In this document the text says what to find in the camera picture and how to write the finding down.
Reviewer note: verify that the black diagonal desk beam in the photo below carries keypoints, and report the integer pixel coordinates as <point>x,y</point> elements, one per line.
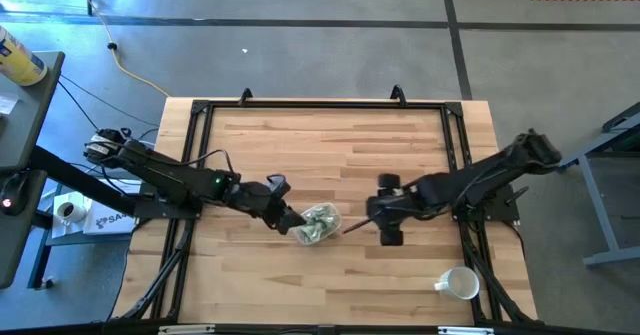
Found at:
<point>85,182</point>

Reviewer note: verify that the clear plastic bin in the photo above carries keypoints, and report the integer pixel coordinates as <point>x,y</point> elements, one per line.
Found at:
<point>339,220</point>

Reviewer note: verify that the grey side desk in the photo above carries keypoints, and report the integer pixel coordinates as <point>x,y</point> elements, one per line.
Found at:
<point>30,115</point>

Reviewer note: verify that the black computer mouse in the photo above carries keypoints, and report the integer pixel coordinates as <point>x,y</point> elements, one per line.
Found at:
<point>12,195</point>

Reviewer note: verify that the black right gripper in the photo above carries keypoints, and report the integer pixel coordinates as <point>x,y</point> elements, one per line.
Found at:
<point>390,210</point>

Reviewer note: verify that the white coffee cup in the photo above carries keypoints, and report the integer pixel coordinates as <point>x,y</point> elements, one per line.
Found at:
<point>70,212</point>

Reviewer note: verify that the black aluminium table frame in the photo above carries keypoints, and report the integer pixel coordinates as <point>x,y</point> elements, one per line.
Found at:
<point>325,104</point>

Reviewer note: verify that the yellow wipes canister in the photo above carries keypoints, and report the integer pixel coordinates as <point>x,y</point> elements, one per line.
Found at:
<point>20,60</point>

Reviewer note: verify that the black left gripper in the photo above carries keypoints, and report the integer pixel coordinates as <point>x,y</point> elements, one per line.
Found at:
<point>260,197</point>

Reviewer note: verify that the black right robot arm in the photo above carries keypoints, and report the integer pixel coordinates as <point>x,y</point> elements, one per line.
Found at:
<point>475,180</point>

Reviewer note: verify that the white ceramic mug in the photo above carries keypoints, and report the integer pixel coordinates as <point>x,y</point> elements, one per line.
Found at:
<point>462,282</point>

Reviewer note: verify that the silver metal bracket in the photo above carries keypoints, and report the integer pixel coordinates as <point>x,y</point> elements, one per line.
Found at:
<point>465,330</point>
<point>185,330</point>

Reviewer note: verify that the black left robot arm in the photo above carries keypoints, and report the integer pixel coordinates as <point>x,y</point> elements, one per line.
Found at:
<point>165,175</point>

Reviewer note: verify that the white printed paper sheet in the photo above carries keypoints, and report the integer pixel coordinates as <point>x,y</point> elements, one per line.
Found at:
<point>110,222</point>

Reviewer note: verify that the white paper label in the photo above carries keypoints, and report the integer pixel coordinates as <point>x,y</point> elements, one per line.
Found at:
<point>7,105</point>

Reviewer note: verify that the grey metal table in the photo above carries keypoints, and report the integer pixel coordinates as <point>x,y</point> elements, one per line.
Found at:
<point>597,202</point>

